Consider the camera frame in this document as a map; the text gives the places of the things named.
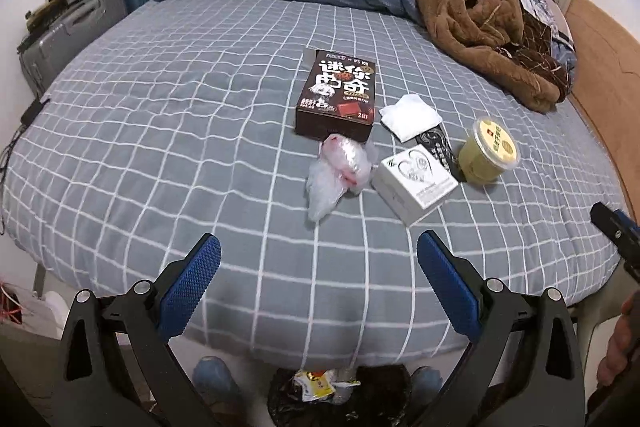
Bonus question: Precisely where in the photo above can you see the dark brown cookie box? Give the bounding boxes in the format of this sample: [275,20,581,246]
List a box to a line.
[294,48,378,142]

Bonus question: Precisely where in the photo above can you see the black power adapter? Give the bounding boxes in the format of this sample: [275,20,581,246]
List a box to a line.
[19,98,51,128]

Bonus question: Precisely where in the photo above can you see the red cable bundle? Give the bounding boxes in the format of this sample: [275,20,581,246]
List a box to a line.
[0,282,23,325]

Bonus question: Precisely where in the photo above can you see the black-lined trash bin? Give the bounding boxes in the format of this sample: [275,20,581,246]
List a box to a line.
[267,364,413,427]

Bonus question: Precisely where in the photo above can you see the person's right hand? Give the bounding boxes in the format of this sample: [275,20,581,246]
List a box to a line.
[597,297,640,388]

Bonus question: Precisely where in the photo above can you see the clear pinkish plastic bag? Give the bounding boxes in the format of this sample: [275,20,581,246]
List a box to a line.
[306,133,381,223]

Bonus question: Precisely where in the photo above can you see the printed pillow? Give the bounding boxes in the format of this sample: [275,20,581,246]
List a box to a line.
[495,0,576,68]

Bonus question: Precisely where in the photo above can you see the yellow snack wrapper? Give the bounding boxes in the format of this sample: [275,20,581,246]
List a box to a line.
[292,369,336,403]

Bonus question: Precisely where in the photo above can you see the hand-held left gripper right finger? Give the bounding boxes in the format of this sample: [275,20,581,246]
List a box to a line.
[417,229,586,427]

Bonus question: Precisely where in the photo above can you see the wooden headboard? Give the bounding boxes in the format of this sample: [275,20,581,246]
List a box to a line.
[565,0,640,188]

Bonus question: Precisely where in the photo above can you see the white earphone box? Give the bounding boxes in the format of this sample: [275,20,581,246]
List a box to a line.
[371,144,460,228]

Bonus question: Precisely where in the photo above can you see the white tissue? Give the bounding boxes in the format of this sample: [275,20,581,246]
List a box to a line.
[379,94,443,142]

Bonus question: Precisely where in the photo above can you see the grey suitcase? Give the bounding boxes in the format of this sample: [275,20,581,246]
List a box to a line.
[17,0,128,98]

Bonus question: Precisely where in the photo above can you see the brown fleece robe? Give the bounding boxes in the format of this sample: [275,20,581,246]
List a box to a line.
[404,0,573,112]

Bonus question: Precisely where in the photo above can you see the blue slipper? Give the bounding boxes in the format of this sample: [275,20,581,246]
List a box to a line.
[410,367,444,394]
[192,357,246,413]

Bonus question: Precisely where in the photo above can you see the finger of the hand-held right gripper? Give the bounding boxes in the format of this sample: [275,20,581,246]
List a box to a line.
[612,209,640,238]
[590,202,640,260]

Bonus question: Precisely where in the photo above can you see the black printed packet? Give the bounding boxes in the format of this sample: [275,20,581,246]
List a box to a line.
[415,124,466,182]

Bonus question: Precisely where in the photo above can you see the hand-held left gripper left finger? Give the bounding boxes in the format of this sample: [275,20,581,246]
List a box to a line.
[57,233,222,427]

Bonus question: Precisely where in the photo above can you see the yellow-green lidded cup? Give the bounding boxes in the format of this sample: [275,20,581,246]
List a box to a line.
[457,116,522,185]

